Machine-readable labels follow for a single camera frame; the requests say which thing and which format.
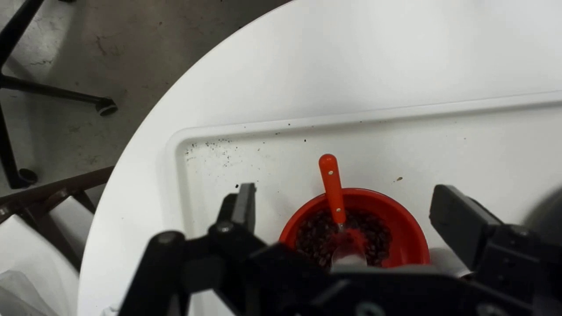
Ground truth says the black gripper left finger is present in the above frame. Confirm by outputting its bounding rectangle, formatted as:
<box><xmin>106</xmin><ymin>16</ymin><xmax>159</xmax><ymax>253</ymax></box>
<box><xmin>210</xmin><ymin>183</ymin><xmax>256</xmax><ymax>234</ymax></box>

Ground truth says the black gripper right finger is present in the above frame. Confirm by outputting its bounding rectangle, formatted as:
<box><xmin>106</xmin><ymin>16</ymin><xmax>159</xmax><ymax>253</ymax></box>
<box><xmin>428</xmin><ymin>185</ymin><xmax>502</xmax><ymax>271</ymax></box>

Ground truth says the red plastic bowl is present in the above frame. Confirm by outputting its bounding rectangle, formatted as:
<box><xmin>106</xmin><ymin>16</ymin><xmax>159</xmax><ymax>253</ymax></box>
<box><xmin>278</xmin><ymin>188</ymin><xmax>428</xmax><ymax>269</ymax></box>

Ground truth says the orange plastic spoon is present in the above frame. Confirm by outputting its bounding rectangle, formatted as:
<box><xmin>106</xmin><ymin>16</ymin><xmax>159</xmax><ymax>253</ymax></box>
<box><xmin>317</xmin><ymin>153</ymin><xmax>370</xmax><ymax>260</ymax></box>

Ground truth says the white plastic tray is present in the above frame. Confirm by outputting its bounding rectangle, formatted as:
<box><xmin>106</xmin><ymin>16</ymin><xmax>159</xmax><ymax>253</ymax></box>
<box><xmin>166</xmin><ymin>90</ymin><xmax>562</xmax><ymax>316</ymax></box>

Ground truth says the round white table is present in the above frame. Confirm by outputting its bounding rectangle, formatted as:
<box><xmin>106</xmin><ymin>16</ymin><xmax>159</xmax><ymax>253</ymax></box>
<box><xmin>77</xmin><ymin>0</ymin><xmax>562</xmax><ymax>316</ymax></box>

